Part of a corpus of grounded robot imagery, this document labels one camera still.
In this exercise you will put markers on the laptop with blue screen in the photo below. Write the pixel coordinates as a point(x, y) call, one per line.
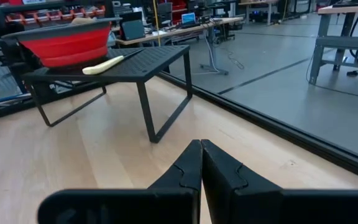
point(188, 18)

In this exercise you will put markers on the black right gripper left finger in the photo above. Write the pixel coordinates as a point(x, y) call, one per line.
point(166, 205)

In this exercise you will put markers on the red collapsible colander grey rim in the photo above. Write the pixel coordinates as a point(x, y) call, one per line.
point(67, 46)

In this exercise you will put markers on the black office chair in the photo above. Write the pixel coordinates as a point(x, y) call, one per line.
point(165, 12)

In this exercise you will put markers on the grey floor base rail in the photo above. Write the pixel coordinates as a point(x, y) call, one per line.
point(214, 70)

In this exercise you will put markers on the wooden-top desk grey legs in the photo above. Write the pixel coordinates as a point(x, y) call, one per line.
point(182, 29)
point(256, 3)

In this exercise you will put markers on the dark grey laptop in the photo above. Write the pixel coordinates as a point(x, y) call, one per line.
point(133, 29)

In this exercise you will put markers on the shelf with red bins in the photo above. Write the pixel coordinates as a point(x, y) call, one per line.
point(51, 14)

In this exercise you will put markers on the grey metal workbench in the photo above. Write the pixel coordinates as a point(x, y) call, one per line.
point(343, 42)

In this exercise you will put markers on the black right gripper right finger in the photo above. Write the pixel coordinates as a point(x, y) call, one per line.
point(228, 202)

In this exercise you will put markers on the black perforated metal stand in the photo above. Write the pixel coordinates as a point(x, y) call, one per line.
point(154, 59)

